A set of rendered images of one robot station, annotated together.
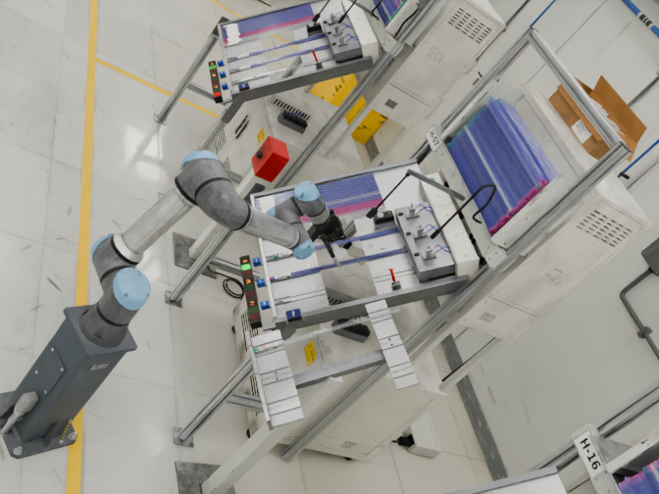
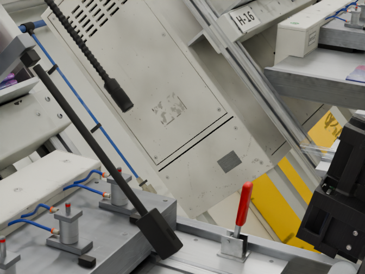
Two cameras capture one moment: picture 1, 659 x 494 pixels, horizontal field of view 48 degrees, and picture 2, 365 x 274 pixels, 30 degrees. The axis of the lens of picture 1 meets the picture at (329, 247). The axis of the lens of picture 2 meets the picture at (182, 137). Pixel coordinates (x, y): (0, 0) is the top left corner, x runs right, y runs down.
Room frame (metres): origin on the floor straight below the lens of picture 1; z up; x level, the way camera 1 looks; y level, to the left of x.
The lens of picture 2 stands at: (2.63, 0.60, 1.17)
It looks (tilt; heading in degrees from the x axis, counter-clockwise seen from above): 1 degrees up; 252
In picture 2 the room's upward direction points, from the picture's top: 36 degrees counter-clockwise
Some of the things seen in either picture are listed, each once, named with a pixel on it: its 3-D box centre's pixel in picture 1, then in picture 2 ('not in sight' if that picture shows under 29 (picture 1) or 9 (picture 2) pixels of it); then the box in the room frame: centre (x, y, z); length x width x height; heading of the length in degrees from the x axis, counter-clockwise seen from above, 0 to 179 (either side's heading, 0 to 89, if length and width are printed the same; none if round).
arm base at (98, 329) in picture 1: (109, 318); not in sight; (1.74, 0.36, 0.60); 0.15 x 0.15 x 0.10
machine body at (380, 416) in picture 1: (329, 354); not in sight; (2.81, -0.33, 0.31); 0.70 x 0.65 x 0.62; 38
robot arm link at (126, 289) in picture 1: (126, 293); not in sight; (1.74, 0.36, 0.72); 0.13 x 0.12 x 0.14; 55
